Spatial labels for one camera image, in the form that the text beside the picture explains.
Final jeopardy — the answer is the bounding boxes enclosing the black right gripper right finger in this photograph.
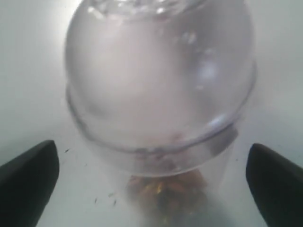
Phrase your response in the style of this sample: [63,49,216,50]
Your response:
[246,143,303,227]

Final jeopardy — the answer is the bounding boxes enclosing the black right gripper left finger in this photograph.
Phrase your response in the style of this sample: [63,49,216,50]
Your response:
[0,140,60,227]

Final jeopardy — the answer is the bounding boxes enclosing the brown and yellow food pieces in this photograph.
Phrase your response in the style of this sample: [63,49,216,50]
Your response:
[126,170,207,227]

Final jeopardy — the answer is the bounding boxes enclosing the clear dome shaker lid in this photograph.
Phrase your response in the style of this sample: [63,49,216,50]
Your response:
[64,0,256,176]

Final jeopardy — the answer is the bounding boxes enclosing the clear plastic shaker tumbler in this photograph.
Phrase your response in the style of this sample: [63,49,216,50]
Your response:
[79,125,238,227]

